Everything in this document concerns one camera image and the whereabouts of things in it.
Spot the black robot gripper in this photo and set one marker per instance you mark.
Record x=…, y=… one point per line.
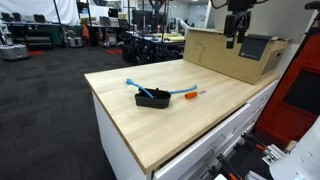
x=242, y=18

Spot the black plastic tray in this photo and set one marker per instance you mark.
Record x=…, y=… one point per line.
x=152, y=99

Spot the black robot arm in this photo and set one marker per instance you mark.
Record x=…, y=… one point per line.
x=240, y=4

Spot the large cardboard box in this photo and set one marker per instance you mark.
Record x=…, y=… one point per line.
x=230, y=55

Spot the red metal cart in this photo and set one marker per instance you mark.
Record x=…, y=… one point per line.
x=293, y=96

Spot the black cluttered work table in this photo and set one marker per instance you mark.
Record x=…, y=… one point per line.
x=150, y=46

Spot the black computer monitor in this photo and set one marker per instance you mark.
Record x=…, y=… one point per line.
x=141, y=17

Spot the white drawer cabinet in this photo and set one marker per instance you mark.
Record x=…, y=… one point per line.
x=213, y=146

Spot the red floor mat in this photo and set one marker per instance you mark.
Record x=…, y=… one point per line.
x=36, y=52
x=114, y=51

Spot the black orange clamp tool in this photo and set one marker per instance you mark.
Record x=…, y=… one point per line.
x=228, y=166

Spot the open laptop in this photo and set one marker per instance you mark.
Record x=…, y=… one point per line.
x=105, y=21

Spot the white plastic cover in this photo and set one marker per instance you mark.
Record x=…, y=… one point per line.
x=300, y=160

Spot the orange hanging vest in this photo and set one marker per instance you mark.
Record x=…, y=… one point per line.
x=85, y=31

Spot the small grey floor machine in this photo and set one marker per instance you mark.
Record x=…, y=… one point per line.
x=75, y=41

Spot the black office chair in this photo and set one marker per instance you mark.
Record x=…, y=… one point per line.
x=6, y=16
x=39, y=18
x=17, y=16

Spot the dark green desk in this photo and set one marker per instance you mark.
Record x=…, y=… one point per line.
x=36, y=33

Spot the white hanging curtain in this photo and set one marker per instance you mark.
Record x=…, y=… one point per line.
x=36, y=8

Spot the silver metal bracket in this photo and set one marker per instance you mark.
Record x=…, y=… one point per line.
x=274, y=154

